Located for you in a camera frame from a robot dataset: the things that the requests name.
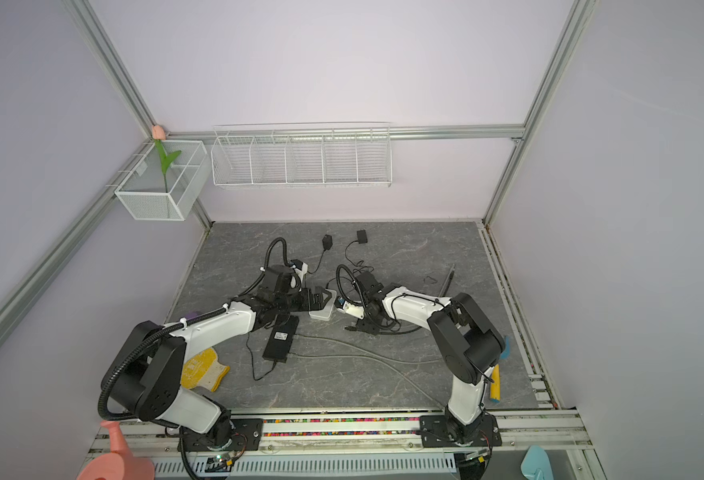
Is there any blue yellow toy rake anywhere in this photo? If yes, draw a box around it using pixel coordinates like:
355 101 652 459
489 336 510 403

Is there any light blue toy scoop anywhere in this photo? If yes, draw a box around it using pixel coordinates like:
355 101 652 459
520 445 554 480

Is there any thick black cable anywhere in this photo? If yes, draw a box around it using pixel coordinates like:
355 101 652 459
387 263 458 336

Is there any artificial tulip flower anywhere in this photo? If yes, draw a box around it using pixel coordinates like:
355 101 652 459
151 125 181 193

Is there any pink watering can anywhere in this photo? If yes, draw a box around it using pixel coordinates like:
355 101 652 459
89 420 155 480

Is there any white mesh box basket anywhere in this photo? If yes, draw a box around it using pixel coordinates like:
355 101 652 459
115 140 211 221

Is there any black network switch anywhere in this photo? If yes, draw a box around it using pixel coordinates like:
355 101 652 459
262 313 299 363

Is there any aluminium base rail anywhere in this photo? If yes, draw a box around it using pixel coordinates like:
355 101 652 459
116 408 605 479

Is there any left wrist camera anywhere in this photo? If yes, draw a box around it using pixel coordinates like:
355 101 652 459
290 259 309 279

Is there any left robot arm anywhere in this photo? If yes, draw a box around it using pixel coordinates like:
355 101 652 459
97 257 331 450

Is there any black power adapter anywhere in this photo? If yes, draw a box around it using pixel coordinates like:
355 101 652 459
344 230 369 283
302 234 333 285

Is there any white wire wall basket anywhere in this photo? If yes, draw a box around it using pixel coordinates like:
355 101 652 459
211 122 393 188

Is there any grey ethernet cable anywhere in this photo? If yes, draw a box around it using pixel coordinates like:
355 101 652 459
291 333 449 412

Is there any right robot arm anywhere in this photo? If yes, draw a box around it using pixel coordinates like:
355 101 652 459
351 272 506 449

